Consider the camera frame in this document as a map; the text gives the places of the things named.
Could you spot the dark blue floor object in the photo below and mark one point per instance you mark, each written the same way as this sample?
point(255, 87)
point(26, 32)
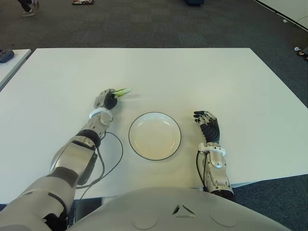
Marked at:
point(194, 2)

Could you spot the white plate with dark rim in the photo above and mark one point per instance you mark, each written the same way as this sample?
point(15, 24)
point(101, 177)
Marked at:
point(155, 137)

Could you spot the grey robot torso shell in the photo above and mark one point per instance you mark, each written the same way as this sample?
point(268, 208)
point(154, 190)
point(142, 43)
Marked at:
point(168, 211)

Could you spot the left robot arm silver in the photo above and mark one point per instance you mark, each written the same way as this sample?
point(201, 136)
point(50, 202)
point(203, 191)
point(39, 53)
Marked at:
point(72, 154)

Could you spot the white side table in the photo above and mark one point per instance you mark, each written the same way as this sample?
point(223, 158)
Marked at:
point(13, 66)

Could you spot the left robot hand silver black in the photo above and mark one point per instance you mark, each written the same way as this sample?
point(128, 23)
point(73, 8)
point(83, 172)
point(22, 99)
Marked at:
point(106, 99)

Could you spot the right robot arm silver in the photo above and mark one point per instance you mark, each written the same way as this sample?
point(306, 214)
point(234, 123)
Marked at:
point(216, 168)

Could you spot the dark sandal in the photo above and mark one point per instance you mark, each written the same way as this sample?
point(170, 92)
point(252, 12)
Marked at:
point(303, 54)

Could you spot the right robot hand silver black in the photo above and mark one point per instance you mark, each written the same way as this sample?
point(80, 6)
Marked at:
point(211, 130)

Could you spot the dark blue bundle object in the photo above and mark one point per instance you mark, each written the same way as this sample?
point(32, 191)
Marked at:
point(6, 55)

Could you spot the patterned red green item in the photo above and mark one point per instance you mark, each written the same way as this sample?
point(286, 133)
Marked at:
point(83, 2)

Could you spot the white background table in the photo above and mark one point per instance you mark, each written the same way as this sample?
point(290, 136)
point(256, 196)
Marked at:
point(288, 7)

